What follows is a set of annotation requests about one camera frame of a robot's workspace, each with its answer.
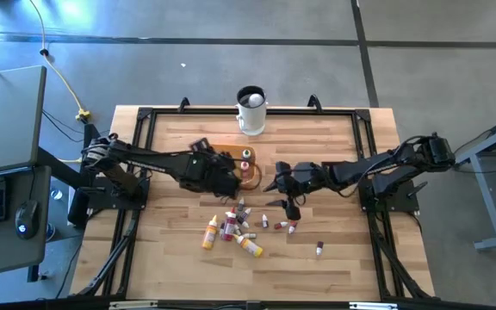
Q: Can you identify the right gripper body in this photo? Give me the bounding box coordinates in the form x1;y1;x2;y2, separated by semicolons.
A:
276;160;333;221

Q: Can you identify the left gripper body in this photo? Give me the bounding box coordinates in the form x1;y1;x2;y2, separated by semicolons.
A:
179;136;243;204

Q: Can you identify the yellow plastic basket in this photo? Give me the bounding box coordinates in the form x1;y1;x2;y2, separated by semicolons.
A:
208;143;263;191

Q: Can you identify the large yellow food coloring bottle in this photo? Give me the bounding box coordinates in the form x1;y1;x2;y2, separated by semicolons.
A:
201;214;220;251
233;233;265;259

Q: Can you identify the white cylindrical canister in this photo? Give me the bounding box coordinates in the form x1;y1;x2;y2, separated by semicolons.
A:
235;84;270;137

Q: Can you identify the black desk leg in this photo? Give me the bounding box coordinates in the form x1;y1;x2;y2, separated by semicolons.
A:
36;122;107;190

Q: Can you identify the black rectangular box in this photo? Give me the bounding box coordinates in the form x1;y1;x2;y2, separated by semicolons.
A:
67;188;90;228

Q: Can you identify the black computer mouse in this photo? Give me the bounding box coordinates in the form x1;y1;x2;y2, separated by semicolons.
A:
14;199;41;240

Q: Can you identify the grey monitor panel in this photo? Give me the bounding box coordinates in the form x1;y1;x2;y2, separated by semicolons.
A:
0;65;47;177

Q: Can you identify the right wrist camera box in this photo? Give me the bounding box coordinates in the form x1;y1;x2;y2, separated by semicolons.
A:
293;171;316;195

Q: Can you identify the black aluminium table frame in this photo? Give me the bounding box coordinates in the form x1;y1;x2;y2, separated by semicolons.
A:
69;94;437;302

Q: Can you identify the silver bracket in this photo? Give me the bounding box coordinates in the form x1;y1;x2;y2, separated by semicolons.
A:
108;301;159;310
349;301;399;310

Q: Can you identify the yellow power cable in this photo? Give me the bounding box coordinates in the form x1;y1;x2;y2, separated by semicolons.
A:
27;0;93;124

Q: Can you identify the grey metal table frame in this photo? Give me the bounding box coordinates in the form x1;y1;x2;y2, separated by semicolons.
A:
453;107;496;251

